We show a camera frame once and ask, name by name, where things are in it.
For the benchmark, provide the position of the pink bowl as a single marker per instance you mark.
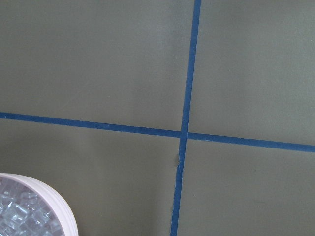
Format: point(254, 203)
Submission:
point(52, 198)

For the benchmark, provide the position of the clear ice cubes pile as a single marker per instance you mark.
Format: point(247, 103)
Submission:
point(24, 213)

